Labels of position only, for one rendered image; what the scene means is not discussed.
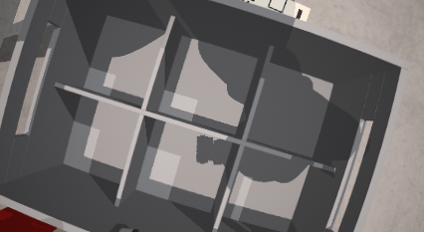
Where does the grey divided crate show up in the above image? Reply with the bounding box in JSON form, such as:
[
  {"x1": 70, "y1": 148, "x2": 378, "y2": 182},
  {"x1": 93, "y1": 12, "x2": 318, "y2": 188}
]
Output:
[{"x1": 0, "y1": 0, "x2": 410, "y2": 232}]

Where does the white paper pick list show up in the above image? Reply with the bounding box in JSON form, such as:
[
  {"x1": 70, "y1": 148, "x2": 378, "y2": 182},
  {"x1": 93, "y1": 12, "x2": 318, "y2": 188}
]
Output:
[{"x1": 242, "y1": 0, "x2": 311, "y2": 22}]

